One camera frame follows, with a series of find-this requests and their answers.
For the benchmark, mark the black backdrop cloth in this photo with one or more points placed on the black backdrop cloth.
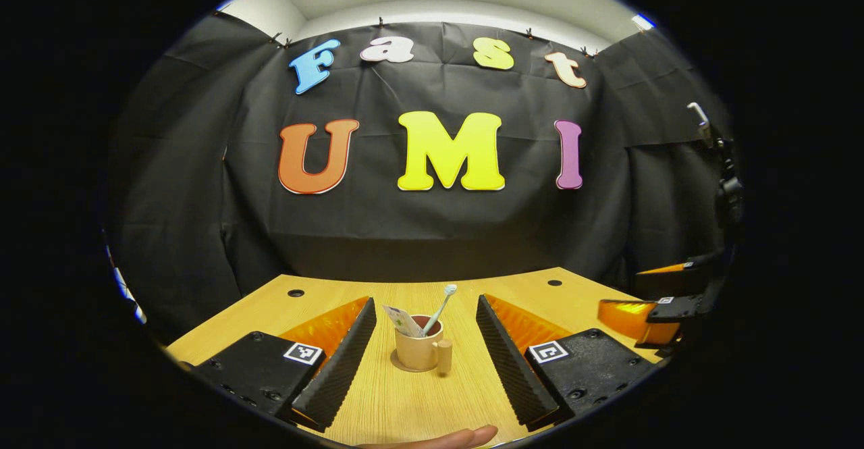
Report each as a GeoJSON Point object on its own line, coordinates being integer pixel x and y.
{"type": "Point", "coordinates": [439, 233]}

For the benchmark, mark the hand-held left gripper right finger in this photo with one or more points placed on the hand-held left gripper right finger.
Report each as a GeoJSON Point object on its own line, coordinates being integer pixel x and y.
{"type": "Point", "coordinates": [509, 368]}

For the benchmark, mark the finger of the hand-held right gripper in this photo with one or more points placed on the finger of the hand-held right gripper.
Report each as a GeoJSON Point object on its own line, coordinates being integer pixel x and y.
{"type": "Point", "coordinates": [682, 279]}
{"type": "Point", "coordinates": [634, 317]}

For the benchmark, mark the pale green toothbrush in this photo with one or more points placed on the pale green toothbrush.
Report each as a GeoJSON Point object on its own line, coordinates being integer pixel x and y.
{"type": "Point", "coordinates": [439, 310]}

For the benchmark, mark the light wooden desktop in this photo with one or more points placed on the light wooden desktop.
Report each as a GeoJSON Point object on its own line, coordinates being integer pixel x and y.
{"type": "Point", "coordinates": [405, 402]}

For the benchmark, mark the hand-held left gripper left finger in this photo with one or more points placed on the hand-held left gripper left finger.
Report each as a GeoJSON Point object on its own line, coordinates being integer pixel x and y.
{"type": "Point", "coordinates": [337, 368]}

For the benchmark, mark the computer monitor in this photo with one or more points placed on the computer monitor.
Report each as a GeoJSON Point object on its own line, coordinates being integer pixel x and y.
{"type": "Point", "coordinates": [125, 288]}

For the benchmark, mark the white toothpaste tube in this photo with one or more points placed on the white toothpaste tube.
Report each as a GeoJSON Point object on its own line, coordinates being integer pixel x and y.
{"type": "Point", "coordinates": [403, 321]}

